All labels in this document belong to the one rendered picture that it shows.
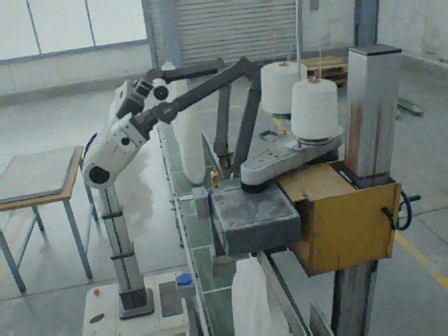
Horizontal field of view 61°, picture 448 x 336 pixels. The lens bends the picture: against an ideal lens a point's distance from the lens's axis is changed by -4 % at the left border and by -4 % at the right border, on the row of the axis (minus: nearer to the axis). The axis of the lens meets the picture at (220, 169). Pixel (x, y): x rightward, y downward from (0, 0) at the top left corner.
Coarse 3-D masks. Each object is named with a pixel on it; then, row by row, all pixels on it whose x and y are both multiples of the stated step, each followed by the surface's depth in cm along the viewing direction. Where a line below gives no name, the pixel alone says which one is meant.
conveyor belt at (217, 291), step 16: (192, 224) 287; (208, 224) 285; (192, 240) 270; (208, 240) 268; (208, 256) 253; (208, 272) 239; (208, 288) 227; (224, 288) 226; (208, 304) 216; (224, 304) 215; (224, 320) 205
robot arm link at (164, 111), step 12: (240, 60) 151; (228, 72) 153; (240, 72) 152; (252, 72) 151; (204, 84) 154; (216, 84) 154; (180, 96) 154; (192, 96) 154; (204, 96) 155; (156, 108) 153; (168, 108) 153; (180, 108) 154; (168, 120) 153
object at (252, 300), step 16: (240, 272) 170; (256, 272) 161; (240, 288) 163; (256, 288) 157; (240, 304) 161; (256, 304) 152; (272, 304) 151; (240, 320) 163; (256, 320) 147; (272, 320) 146
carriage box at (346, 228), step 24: (312, 168) 143; (336, 168) 145; (312, 192) 128; (336, 192) 127; (360, 192) 126; (384, 192) 128; (312, 216) 126; (336, 216) 128; (360, 216) 130; (384, 216) 133; (312, 240) 130; (336, 240) 132; (360, 240) 135; (384, 240) 138; (312, 264) 135; (336, 264) 137
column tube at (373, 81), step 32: (352, 64) 122; (384, 64) 115; (352, 96) 126; (384, 96) 120; (352, 128) 129; (384, 128) 125; (352, 160) 133; (384, 160) 130; (352, 288) 153; (352, 320) 162
